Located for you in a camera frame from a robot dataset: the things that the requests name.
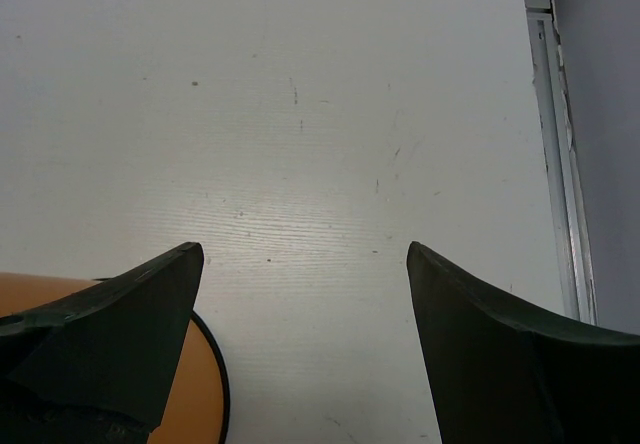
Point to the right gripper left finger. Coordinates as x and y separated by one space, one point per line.
97 366

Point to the right side aluminium rail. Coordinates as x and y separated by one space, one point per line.
567 203

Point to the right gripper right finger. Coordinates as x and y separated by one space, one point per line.
503 370

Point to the orange cylindrical bin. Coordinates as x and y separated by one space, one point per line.
198 407

